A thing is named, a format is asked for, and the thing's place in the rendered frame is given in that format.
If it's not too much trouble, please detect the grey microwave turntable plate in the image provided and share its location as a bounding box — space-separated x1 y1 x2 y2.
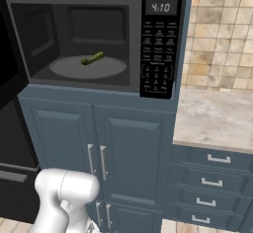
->
48 54 128 81

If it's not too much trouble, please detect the black microwave oven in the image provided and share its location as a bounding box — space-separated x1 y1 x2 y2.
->
2 0 184 101

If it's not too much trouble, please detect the small blue cupboard door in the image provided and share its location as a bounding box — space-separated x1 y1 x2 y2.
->
86 198 105 233
103 201 164 233

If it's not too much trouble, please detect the black microwave door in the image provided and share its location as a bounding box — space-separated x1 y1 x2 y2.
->
0 0 31 112

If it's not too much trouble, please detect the green vegetable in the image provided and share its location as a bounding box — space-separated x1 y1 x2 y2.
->
80 50 106 66

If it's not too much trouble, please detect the blue drawer front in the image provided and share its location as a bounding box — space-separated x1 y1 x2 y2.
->
165 185 253 217
170 144 253 175
167 163 253 195
163 204 245 232

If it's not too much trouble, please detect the silver cupboard door handle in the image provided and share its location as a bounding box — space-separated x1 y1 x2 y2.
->
86 143 97 176
99 145 110 182

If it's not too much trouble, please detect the blue tall cabinet frame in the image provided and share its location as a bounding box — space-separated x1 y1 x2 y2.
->
0 0 196 233

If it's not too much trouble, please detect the silver drawer handle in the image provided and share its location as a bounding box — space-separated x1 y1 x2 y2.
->
201 177 224 188
191 214 211 225
196 196 217 208
207 153 232 165

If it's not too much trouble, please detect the short silver cupboard handle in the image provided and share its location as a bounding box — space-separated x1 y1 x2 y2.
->
105 203 114 230
95 200 104 228

